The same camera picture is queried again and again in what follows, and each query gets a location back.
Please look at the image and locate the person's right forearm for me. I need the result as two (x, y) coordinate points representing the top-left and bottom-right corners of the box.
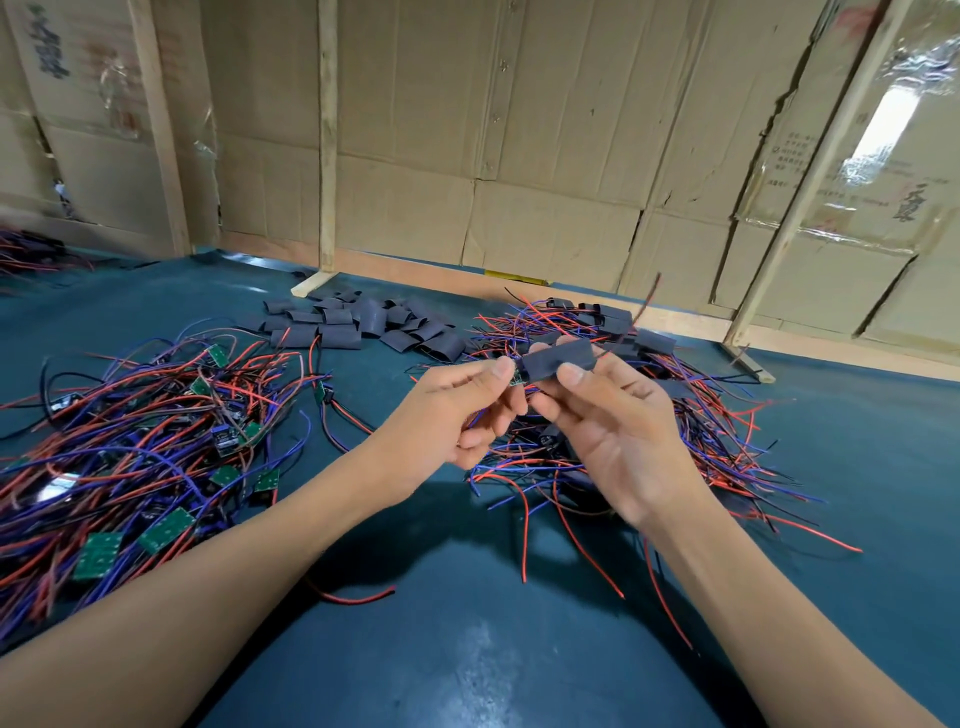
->
(645, 495), (939, 728)

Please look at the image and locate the wire pile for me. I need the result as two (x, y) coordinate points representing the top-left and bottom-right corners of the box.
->
(0, 225), (77, 279)

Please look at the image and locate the pile of sleeved wired boards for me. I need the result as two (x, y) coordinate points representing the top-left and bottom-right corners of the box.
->
(465, 277), (864, 647)

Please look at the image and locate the pale slanted wooden post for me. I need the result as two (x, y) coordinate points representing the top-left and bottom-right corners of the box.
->
(723, 0), (912, 384)

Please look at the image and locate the person's left hand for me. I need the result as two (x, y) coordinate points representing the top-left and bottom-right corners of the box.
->
(367, 355), (531, 506)

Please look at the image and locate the person's right hand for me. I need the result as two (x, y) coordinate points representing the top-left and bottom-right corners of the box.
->
(528, 348), (708, 531)

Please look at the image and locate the black sleeve piece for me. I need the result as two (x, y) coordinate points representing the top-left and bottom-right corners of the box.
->
(517, 339), (599, 386)

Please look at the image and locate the thin wooden post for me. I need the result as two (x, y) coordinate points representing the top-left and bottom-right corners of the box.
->
(289, 0), (341, 299)

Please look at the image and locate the wooden ledge board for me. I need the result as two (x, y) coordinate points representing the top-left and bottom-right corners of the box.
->
(222, 229), (960, 381)

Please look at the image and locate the pile of black sleeve pieces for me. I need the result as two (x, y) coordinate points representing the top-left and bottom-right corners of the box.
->
(262, 289), (474, 362)

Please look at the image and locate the person's left forearm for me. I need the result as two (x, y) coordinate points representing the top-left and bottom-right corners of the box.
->
(0, 450), (407, 728)

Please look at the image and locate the pile of unsleeved wired boards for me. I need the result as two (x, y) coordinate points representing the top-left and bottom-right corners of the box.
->
(0, 322), (399, 647)

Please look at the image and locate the wide wooden post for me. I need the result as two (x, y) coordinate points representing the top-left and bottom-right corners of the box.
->
(127, 0), (194, 260)

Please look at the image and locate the clear plastic sheet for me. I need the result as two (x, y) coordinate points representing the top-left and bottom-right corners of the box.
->
(840, 15), (960, 249)

